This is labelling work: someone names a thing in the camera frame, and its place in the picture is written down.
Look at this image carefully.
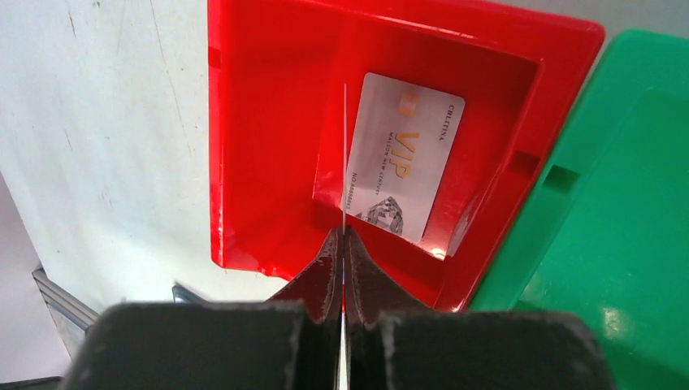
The green bin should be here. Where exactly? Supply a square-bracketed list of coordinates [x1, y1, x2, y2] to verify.
[469, 30, 688, 389]

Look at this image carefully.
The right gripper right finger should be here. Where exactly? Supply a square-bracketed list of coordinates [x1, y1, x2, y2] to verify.
[344, 228, 617, 389]

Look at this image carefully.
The left red bin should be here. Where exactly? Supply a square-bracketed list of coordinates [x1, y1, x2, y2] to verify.
[208, 1, 605, 311]

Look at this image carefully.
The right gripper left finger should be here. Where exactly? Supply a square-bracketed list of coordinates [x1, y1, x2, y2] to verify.
[59, 228, 343, 389]

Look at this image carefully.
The white credit card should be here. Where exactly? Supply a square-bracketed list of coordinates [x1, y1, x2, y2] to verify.
[343, 72, 466, 243]

